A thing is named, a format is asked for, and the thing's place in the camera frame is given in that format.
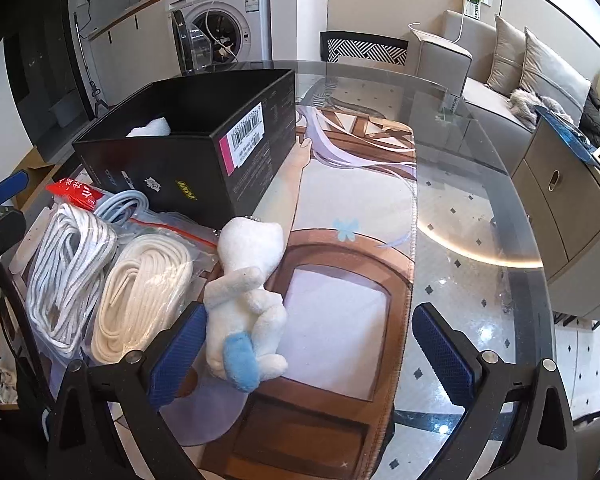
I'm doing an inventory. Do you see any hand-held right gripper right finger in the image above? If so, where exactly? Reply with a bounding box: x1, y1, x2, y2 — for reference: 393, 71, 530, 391
411, 302, 576, 480

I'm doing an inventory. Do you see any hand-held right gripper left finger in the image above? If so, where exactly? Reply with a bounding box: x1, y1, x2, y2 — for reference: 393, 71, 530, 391
47, 302, 211, 480

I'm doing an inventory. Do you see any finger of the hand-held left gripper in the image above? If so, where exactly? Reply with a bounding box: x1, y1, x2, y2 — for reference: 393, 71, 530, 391
0, 170, 31, 211
0, 210, 28, 261

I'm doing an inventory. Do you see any white rope bundle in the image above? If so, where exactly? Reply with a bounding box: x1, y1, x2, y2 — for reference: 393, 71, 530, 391
26, 203, 121, 358

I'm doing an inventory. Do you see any cream rope bundle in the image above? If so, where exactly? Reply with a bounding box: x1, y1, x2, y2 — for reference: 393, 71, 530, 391
90, 234, 195, 365

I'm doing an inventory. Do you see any white plush toy blue foot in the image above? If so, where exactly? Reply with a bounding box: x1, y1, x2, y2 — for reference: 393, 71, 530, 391
202, 217, 289, 393

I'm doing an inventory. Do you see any light blue cable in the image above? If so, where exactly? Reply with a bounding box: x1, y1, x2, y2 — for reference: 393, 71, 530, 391
94, 191, 151, 226

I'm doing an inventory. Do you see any small white soft toy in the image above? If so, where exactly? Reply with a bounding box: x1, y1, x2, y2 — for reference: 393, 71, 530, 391
126, 116, 173, 137

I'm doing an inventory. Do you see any black cardboard box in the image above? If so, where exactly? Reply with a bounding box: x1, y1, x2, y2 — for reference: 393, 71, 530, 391
72, 68, 297, 219

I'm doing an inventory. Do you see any printed desk mat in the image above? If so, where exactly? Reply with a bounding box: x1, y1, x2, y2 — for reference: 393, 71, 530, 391
110, 77, 418, 480

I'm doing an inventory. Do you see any beige side cabinet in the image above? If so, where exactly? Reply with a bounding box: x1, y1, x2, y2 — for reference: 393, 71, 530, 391
511, 117, 600, 321

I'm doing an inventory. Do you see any white kitchen counter cabinet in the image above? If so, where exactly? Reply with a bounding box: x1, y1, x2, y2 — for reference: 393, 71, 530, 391
87, 0, 173, 106

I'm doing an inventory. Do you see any beige sofa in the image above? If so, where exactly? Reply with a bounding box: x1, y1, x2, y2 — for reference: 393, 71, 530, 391
409, 10, 600, 136

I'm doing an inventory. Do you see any grey furry cloth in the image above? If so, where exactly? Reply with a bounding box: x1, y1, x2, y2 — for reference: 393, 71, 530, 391
509, 88, 576, 128

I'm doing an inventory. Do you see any black jacket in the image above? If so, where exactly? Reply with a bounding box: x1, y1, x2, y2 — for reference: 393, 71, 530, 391
579, 85, 600, 148

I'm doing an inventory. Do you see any white washing machine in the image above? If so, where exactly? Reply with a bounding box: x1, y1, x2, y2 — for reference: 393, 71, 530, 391
166, 0, 273, 73

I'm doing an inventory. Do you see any large grey cushion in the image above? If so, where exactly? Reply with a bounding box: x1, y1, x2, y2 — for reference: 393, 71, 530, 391
517, 27, 593, 113

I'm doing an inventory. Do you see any small grey cushion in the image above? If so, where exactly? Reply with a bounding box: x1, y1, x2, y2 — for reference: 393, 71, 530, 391
485, 14, 528, 97

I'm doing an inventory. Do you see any black patterned chair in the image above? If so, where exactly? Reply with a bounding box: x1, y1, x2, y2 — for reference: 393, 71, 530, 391
320, 31, 410, 66

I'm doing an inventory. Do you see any white charging cable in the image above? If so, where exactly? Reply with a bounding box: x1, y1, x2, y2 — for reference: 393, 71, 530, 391
204, 0, 243, 61

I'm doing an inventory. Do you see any wall socket with chargers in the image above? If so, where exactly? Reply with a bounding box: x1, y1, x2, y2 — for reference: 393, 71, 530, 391
459, 0, 491, 21

